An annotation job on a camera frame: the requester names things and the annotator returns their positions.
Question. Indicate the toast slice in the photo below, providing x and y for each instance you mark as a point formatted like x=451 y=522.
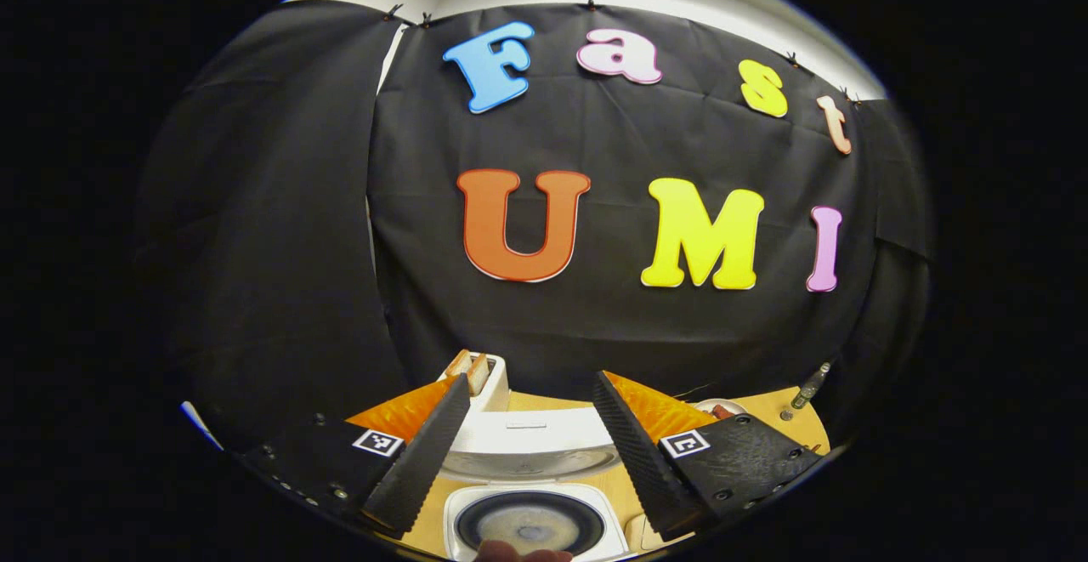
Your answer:
x=478 y=372
x=459 y=363

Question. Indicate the brown meat piece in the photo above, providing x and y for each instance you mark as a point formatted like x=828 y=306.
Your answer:
x=721 y=411

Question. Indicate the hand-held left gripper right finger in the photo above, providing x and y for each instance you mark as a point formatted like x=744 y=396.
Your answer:
x=646 y=460

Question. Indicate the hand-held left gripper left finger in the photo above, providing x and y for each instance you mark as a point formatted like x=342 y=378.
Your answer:
x=425 y=460

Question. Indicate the white round plate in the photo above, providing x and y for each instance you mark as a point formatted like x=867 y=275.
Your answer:
x=710 y=403

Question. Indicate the white rice cooker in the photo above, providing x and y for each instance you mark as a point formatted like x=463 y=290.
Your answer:
x=531 y=434

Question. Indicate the white toaster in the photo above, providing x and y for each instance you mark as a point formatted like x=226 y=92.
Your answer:
x=497 y=392

